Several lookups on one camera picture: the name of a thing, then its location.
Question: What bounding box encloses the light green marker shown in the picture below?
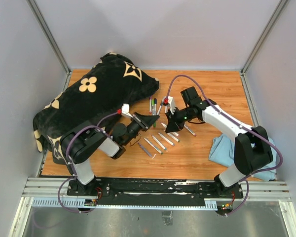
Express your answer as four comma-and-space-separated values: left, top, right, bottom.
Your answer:
151, 98, 155, 116

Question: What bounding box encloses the pink cap marker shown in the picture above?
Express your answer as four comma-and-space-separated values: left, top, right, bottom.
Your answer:
161, 123, 179, 137

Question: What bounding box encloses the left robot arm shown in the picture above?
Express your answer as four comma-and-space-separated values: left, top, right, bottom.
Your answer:
59, 112, 160, 196

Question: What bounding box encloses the slotted cable duct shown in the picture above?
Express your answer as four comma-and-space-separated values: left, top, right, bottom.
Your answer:
32, 197, 218, 211

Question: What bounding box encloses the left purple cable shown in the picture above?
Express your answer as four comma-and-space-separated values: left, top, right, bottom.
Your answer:
58, 111, 121, 214

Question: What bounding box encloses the purple marker grey body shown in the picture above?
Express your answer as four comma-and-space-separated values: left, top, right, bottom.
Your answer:
138, 143, 153, 158

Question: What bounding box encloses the purple cable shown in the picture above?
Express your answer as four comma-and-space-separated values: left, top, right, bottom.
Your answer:
58, 111, 121, 214
165, 75, 284, 218

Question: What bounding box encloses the light blue marker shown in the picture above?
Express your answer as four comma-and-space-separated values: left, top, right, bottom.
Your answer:
152, 135, 167, 151

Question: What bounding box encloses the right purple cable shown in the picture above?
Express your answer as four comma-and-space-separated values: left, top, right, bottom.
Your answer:
165, 75, 284, 218

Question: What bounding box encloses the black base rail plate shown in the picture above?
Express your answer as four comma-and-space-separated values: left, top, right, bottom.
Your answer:
67, 177, 244, 206

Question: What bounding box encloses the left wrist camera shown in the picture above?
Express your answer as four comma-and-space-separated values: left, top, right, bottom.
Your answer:
121, 104, 133, 119

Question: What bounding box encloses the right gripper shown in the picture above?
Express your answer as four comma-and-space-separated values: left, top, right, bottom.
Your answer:
165, 106, 193, 133

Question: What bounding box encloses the black floral plush blanket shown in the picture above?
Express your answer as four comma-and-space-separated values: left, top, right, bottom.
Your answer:
33, 52, 159, 164

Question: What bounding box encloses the lavender cap marker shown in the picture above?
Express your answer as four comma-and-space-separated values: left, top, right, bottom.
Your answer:
158, 132, 174, 146

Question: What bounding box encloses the green cap white marker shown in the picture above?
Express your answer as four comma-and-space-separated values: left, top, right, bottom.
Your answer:
167, 133, 180, 142

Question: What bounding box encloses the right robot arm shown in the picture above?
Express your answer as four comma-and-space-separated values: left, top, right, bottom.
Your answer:
161, 87, 273, 198

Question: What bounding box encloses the light blue cloth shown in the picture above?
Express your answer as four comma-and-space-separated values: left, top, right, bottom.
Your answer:
208, 134, 278, 182

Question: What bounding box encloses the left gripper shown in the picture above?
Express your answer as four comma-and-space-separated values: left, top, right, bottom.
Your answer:
123, 111, 159, 146

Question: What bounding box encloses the magenta cap marker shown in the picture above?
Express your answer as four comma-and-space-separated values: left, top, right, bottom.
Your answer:
184, 125, 197, 137

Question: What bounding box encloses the blue cap whiteboard marker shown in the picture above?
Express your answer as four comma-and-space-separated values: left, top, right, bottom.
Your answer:
156, 104, 163, 115

